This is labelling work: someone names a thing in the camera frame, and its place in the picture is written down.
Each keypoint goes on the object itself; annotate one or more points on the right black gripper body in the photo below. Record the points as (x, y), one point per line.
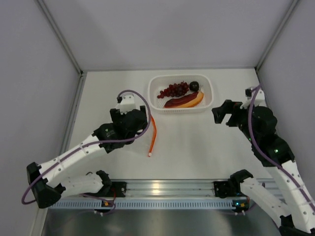
(246, 130)

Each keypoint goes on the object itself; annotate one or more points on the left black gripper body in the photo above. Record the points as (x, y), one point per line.
(116, 115)

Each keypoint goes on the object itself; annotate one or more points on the clear zip top bag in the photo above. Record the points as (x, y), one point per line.
(144, 146)

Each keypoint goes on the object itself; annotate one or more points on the fake orange food piece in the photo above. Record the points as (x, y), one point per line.
(187, 101)

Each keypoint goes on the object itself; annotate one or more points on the fake black food piece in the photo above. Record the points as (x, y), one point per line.
(194, 86)

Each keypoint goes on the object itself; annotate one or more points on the fake purple grapes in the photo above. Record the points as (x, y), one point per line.
(174, 90)

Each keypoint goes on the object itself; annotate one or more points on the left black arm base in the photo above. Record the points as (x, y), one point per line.
(115, 190)

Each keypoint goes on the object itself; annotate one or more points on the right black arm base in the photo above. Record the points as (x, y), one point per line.
(224, 189)

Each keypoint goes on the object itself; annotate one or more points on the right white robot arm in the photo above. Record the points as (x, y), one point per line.
(295, 215)

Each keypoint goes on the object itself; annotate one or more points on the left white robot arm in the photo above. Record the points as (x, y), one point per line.
(53, 180)

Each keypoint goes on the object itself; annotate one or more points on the white perforated plastic basket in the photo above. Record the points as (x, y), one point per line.
(160, 82)

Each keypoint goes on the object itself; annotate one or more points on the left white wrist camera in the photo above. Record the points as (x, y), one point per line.
(126, 104)

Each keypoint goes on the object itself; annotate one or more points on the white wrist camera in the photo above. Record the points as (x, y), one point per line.
(255, 95)
(126, 104)

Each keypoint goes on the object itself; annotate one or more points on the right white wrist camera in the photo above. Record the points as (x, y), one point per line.
(255, 95)

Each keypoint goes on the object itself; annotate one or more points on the aluminium mounting rail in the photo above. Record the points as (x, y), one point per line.
(172, 188)

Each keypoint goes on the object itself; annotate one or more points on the grey slotted cable duct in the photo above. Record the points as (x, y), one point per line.
(80, 203)

